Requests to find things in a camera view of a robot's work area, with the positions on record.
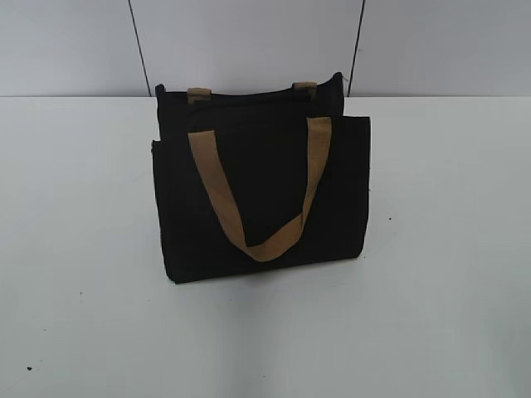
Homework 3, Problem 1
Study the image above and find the black canvas tote bag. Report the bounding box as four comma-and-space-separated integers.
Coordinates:
151, 73, 371, 284

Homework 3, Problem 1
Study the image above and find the tan bag strap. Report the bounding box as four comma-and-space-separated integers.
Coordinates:
188, 116, 334, 264
186, 80, 319, 105

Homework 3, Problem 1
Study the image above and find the tan front bag strap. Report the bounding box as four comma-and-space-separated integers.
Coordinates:
188, 116, 334, 264

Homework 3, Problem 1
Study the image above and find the tan rear bag strap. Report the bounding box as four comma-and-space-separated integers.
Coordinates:
186, 80, 319, 105

